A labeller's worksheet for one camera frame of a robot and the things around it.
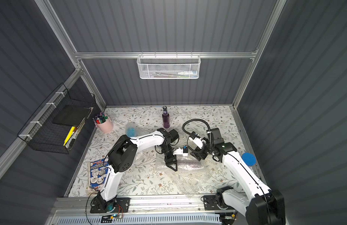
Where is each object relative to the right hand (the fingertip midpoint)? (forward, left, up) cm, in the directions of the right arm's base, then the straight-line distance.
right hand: (198, 147), depth 81 cm
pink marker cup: (+20, +65, -9) cm, 69 cm away
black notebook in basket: (+12, +73, +15) cm, 75 cm away
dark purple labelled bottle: (-8, +6, -7) cm, 12 cm away
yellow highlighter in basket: (+1, +68, +14) cm, 70 cm away
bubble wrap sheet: (-1, +33, -13) cm, 36 cm away
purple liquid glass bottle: (+23, +21, -1) cm, 31 cm away
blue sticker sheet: (-11, +60, -10) cm, 62 cm away
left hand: (-8, +13, -11) cm, 19 cm away
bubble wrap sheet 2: (-12, +3, -14) cm, 18 cm away
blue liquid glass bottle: (+16, +46, -7) cm, 49 cm away
